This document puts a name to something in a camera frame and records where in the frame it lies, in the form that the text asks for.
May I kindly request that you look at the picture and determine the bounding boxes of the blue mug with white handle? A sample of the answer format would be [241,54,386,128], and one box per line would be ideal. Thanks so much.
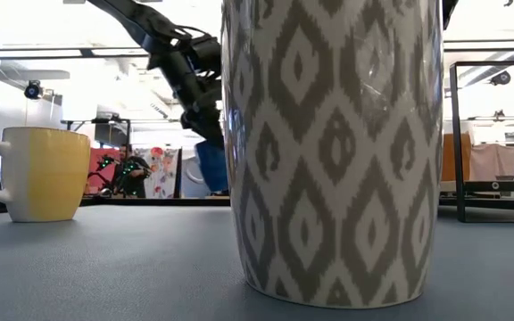
[180,138,231,196]

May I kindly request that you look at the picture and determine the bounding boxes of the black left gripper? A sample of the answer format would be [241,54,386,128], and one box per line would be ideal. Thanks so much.
[147,37,225,151]

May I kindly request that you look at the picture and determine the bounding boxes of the black metal table frame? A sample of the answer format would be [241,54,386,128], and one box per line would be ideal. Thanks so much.
[0,196,514,216]

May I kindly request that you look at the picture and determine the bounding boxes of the wooden shelf with black frame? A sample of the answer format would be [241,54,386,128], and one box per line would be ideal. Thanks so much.
[439,60,514,224]

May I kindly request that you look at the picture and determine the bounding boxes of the grey diamond-patterned mug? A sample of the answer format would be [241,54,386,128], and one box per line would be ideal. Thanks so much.
[220,0,445,310]

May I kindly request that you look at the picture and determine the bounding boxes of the red cloth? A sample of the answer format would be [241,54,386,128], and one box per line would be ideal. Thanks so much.
[87,147,122,195]

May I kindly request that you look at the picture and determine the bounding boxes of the yellow mug with white handle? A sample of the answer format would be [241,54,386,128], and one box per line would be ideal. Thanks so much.
[0,126,92,224]

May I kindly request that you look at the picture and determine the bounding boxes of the pink cloth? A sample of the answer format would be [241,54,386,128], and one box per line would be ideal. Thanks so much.
[469,143,514,183]

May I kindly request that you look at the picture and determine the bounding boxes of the floral cloth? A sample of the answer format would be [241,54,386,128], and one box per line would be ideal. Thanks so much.
[132,145,183,200]

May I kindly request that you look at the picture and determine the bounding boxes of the background robot with green lights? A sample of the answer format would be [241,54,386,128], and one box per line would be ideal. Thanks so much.
[86,153,151,198]

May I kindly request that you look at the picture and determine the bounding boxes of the black ceiling camera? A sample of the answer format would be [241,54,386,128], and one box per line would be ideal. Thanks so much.
[489,70,512,86]
[23,79,44,101]

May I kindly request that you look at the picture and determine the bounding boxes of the blue-grey table mat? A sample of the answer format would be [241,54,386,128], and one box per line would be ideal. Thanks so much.
[0,204,514,321]

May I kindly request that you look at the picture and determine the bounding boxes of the black background rig frame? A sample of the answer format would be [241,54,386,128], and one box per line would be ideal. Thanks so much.
[60,115,182,148]

